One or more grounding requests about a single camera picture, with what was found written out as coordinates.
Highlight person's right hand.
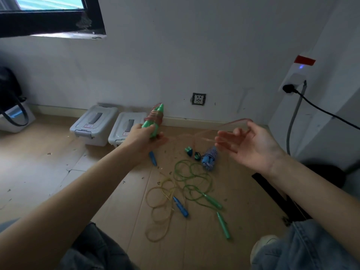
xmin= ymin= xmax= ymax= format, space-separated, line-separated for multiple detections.
xmin=214 ymin=121 xmax=285 ymax=176

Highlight person's left hand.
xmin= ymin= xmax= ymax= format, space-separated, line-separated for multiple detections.
xmin=120 ymin=123 xmax=169 ymax=167

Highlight red jump rope green handles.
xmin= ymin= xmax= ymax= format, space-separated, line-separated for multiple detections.
xmin=141 ymin=103 xmax=254 ymax=147

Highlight person's right forearm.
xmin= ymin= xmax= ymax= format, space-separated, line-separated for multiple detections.
xmin=267 ymin=154 xmax=360 ymax=261

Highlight person's left forearm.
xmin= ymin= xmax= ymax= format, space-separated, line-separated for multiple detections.
xmin=0 ymin=146 xmax=142 ymax=270

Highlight grey lidded storage box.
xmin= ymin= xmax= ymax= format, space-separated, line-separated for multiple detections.
xmin=108 ymin=112 xmax=148 ymax=148
xmin=69 ymin=105 xmax=119 ymax=147

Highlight white power strip red label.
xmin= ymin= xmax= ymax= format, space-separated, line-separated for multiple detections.
xmin=278 ymin=55 xmax=316 ymax=95

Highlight black furniture base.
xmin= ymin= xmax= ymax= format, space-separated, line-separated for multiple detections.
xmin=252 ymin=164 xmax=347 ymax=226

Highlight person's white shoe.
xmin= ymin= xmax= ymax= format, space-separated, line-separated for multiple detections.
xmin=250 ymin=235 xmax=279 ymax=263

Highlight person's left leg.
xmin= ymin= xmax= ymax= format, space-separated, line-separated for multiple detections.
xmin=0 ymin=218 xmax=139 ymax=270

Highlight person's leg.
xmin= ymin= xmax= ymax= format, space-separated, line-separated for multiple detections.
xmin=0 ymin=218 xmax=139 ymax=270
xmin=250 ymin=219 xmax=360 ymax=270

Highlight person's right leg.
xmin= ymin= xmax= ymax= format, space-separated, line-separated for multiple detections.
xmin=250 ymin=219 xmax=360 ymax=270

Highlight grey cable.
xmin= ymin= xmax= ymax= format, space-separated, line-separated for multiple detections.
xmin=286 ymin=80 xmax=308 ymax=156

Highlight black plug with cable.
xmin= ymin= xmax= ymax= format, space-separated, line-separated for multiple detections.
xmin=282 ymin=84 xmax=360 ymax=130

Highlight blue white striped wound rope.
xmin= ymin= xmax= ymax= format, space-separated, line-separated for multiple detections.
xmin=201 ymin=147 xmax=218 ymax=171

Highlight wall power socket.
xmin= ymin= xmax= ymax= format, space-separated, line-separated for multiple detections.
xmin=191 ymin=93 xmax=206 ymax=106

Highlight yellow jump rope blue handles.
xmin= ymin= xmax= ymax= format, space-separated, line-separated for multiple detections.
xmin=145 ymin=151 xmax=190 ymax=242

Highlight black window frame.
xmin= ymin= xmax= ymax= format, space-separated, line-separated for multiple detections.
xmin=0 ymin=0 xmax=107 ymax=40

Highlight black bag with strap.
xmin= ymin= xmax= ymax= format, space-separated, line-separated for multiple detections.
xmin=0 ymin=66 xmax=30 ymax=127

